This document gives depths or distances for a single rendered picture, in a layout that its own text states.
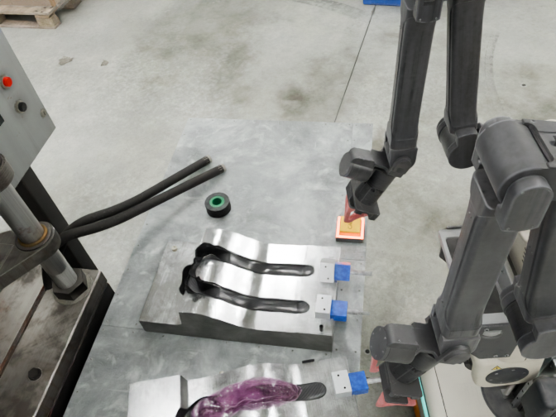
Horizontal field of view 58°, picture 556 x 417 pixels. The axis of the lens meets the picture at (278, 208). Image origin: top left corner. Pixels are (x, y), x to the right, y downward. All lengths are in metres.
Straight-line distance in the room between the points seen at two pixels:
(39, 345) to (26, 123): 0.61
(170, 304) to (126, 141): 2.02
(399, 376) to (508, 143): 0.53
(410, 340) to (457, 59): 0.50
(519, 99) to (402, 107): 2.43
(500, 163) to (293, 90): 2.88
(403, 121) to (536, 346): 0.48
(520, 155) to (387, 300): 1.80
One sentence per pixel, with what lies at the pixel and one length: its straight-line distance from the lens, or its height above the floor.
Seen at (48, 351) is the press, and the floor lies 0.79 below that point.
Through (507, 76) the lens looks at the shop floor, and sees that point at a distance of 3.60.
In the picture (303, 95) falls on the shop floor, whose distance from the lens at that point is 3.33.
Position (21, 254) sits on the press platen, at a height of 1.04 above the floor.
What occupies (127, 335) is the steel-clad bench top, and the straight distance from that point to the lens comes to 1.43.
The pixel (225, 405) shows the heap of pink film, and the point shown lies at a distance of 1.17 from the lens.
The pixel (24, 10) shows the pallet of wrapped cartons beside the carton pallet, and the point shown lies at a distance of 4.87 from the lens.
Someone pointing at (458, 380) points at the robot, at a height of 0.28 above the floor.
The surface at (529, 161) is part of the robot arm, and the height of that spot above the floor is 1.63.
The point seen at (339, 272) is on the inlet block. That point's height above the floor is 0.91.
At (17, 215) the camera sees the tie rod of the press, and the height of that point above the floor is 1.15.
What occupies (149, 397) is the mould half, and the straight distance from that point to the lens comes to 1.21.
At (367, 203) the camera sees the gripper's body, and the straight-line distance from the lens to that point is 1.20.
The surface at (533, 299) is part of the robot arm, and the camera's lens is 0.81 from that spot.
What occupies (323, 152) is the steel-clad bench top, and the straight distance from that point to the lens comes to 1.74.
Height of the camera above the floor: 1.99
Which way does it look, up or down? 49 degrees down
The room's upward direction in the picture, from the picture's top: 8 degrees counter-clockwise
